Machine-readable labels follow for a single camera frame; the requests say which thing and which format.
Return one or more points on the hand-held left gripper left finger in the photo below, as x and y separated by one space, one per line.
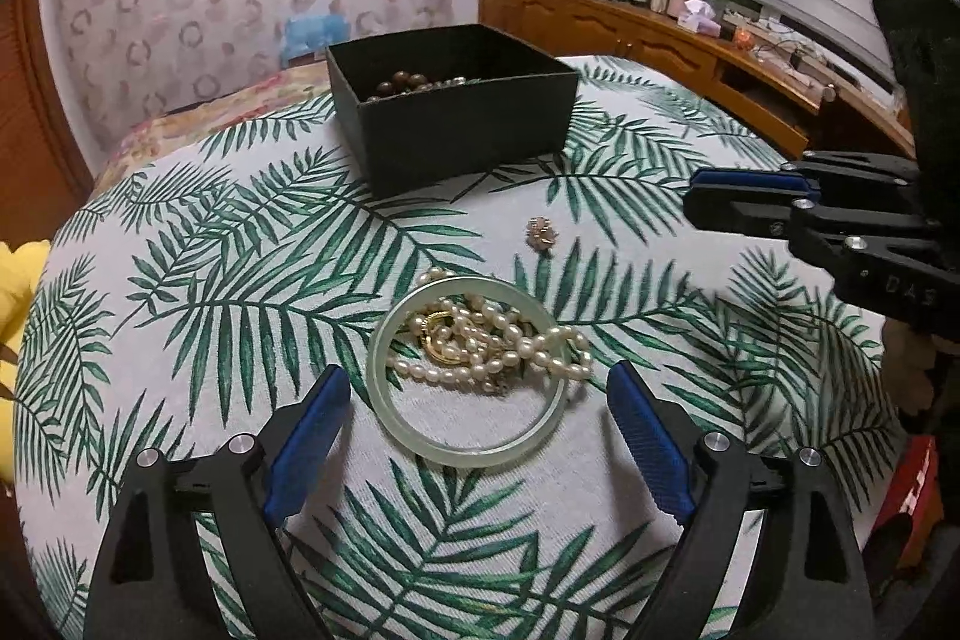
311 437

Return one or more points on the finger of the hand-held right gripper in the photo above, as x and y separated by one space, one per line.
735 212
742 181

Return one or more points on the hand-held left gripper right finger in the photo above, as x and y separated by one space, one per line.
649 445

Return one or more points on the pale green jade bangle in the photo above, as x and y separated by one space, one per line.
377 366

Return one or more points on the black cardboard box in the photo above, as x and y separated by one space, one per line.
450 145

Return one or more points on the person's right hand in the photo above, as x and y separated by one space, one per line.
911 370

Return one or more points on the white power strip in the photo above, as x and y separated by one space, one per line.
787 51

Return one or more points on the small orange jar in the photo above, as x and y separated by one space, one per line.
742 38

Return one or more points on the pink tissue box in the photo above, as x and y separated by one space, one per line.
699 18

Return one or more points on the leaf print tablecloth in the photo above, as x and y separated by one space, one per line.
225 280

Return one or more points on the small gold brooch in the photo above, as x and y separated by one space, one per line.
540 233

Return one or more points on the wooden cabinet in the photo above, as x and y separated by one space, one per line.
615 29

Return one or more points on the red bag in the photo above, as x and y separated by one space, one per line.
907 497

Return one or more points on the yellow plush toy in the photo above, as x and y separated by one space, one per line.
19 310

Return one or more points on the floral bedspread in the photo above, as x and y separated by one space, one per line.
202 119

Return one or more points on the blue plastic bag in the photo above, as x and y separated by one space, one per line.
315 29

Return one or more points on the wooden louvred wardrobe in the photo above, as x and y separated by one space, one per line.
37 123

